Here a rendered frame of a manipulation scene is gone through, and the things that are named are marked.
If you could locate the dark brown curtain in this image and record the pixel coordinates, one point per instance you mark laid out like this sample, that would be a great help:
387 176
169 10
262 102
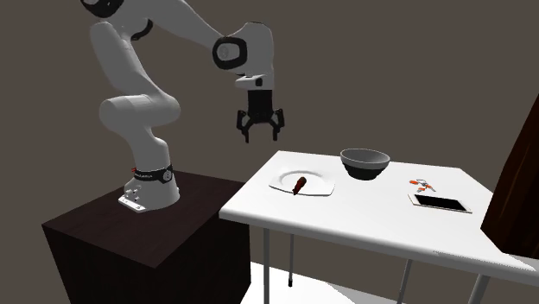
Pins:
516 185

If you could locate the white tablet with black screen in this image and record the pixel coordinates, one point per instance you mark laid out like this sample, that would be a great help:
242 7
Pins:
440 203

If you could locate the black bowl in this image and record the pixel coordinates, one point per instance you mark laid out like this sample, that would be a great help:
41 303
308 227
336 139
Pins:
364 163

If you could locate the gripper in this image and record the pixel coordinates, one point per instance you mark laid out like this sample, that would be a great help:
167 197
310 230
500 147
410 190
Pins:
259 104

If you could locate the white plate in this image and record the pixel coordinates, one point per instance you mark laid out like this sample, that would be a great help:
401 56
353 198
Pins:
313 182

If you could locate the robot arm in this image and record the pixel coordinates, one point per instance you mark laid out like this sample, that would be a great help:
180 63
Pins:
126 110

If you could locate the dark robot stand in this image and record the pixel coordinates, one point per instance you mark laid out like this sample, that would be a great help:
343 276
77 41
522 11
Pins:
126 235

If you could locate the orange keys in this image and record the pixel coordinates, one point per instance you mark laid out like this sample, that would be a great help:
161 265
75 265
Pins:
421 184

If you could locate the red brown screwdriver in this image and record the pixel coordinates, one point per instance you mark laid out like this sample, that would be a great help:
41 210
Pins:
299 185

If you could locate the white table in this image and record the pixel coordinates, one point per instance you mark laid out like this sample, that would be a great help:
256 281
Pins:
370 214

